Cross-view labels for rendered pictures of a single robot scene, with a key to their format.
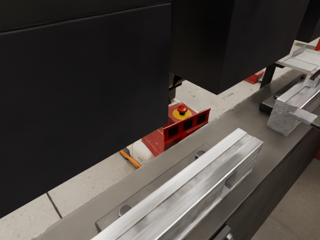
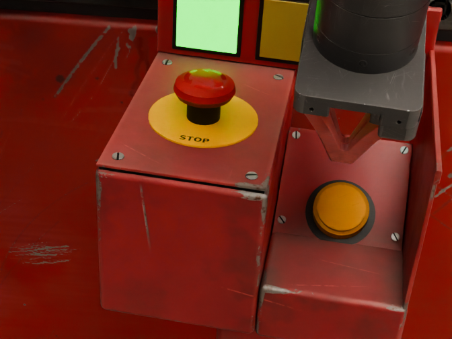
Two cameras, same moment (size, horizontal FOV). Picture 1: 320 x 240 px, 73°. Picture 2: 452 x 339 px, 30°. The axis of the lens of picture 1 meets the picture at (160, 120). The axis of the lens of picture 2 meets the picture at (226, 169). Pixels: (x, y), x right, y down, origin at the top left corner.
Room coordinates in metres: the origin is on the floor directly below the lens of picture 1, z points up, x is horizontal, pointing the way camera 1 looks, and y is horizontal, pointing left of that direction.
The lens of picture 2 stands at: (1.00, 0.25, 1.06)
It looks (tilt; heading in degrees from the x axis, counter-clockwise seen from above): 34 degrees down; 222
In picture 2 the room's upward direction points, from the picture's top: 4 degrees clockwise
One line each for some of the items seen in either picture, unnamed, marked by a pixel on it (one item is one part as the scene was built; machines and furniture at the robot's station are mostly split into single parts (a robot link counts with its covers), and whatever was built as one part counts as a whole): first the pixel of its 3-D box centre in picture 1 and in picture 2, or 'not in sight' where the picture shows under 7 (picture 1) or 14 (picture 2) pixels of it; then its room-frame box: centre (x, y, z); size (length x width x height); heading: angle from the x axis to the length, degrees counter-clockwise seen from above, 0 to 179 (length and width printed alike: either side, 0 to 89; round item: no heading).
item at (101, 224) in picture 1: (167, 187); not in sight; (0.26, -0.02, 0.89); 0.30 x 0.05 x 0.03; 131
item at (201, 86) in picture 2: (182, 111); (204, 101); (0.66, -0.08, 0.79); 0.04 x 0.04 x 0.04
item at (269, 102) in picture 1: (290, 92); not in sight; (0.63, -0.44, 0.89); 0.30 x 0.05 x 0.03; 131
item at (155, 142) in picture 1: (173, 125); (272, 158); (0.63, -0.05, 0.75); 0.20 x 0.16 x 0.18; 124
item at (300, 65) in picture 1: (280, 52); not in sight; (0.73, -0.41, 1.00); 0.26 x 0.18 x 0.01; 41
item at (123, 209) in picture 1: (126, 213); not in sight; (0.20, 0.06, 0.91); 0.03 x 0.03 x 0.02
